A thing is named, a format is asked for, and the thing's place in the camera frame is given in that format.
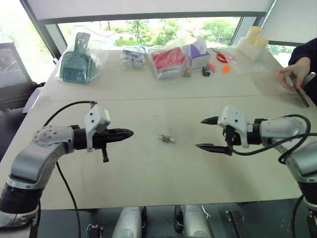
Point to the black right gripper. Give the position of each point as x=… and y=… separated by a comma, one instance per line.
x=232, y=137

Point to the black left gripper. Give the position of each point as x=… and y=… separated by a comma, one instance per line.
x=100, y=140

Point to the grey-green board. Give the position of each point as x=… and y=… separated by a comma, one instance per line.
x=302, y=96

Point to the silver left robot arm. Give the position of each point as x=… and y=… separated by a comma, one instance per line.
x=32, y=158

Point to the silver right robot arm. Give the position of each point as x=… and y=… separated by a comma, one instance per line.
x=280, y=129

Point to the dark-sleeved person forearm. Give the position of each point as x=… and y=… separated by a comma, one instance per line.
x=305, y=52

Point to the person's bare hand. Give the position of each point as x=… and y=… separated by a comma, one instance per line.
x=296, y=74

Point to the small brass padlock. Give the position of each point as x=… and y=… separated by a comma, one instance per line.
x=164, y=138

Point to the small black box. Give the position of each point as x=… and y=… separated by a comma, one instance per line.
x=206, y=71

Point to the small brown object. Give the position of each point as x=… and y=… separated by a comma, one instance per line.
x=186, y=73

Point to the orange plastic rings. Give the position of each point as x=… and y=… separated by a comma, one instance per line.
x=226, y=69

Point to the small pink object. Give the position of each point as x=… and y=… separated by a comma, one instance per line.
x=212, y=67

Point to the clear bag around scoop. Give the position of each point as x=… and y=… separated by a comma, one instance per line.
x=99, y=62

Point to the bag of blue-white items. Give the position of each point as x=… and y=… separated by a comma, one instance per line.
x=132, y=57

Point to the purple tissue box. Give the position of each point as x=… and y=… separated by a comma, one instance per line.
x=198, y=54

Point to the green plastic dustpan scoop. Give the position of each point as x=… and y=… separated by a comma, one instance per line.
x=76, y=64

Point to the bag of red-white items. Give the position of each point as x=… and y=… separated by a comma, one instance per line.
x=168, y=60

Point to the silver rounded robot leg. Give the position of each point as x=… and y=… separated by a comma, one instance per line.
x=130, y=223
x=194, y=221

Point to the white holder with cream cups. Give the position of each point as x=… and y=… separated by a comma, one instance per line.
x=252, y=43

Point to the black mesh chair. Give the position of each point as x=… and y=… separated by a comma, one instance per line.
x=12, y=72

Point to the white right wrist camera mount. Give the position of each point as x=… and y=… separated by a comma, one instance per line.
x=234, y=117

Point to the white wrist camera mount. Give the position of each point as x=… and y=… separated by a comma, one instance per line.
x=95, y=119
x=234, y=117

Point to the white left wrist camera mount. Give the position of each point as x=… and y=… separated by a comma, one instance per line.
x=95, y=119

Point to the black metal bracket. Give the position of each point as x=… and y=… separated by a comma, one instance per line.
x=235, y=223
x=94, y=231

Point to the dark window frame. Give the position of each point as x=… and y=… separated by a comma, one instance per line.
x=148, y=17

